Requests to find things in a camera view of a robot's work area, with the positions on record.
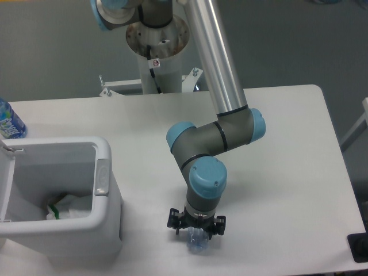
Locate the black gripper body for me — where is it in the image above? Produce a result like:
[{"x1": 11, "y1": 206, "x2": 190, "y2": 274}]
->
[{"x1": 180, "y1": 209, "x2": 216, "y2": 230}]

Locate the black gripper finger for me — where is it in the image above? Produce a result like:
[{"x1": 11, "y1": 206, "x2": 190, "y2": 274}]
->
[
  {"x1": 167, "y1": 208, "x2": 184, "y2": 235},
  {"x1": 207, "y1": 216, "x2": 227, "y2": 239}
]

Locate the clear plastic bottle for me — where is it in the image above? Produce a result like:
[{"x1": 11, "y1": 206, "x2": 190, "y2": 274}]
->
[{"x1": 186, "y1": 227, "x2": 209, "y2": 255}]

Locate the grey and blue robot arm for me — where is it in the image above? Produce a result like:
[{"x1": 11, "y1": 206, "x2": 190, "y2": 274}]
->
[{"x1": 90, "y1": 1, "x2": 266, "y2": 238}]

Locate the white trash inside can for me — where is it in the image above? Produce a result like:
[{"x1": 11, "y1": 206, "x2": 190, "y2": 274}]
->
[{"x1": 46, "y1": 194, "x2": 93, "y2": 220}]

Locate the white plastic trash can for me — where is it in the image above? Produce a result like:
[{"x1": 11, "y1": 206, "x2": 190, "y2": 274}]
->
[{"x1": 1, "y1": 136, "x2": 122, "y2": 257}]

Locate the black clamp at table edge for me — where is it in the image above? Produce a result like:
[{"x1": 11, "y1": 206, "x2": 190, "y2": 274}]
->
[{"x1": 347, "y1": 232, "x2": 367, "y2": 263}]

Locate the blue labelled water bottle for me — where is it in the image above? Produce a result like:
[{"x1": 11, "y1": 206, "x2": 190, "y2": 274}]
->
[{"x1": 1, "y1": 98, "x2": 27, "y2": 139}]

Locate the white frame at right edge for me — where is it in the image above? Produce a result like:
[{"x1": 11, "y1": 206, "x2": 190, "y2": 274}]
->
[{"x1": 340, "y1": 97, "x2": 367, "y2": 152}]

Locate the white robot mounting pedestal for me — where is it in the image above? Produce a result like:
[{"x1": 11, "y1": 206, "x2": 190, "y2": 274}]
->
[{"x1": 99, "y1": 15, "x2": 204, "y2": 97}]

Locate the black cable on pedestal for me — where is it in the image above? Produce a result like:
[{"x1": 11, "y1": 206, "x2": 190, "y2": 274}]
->
[{"x1": 146, "y1": 44, "x2": 163, "y2": 94}]

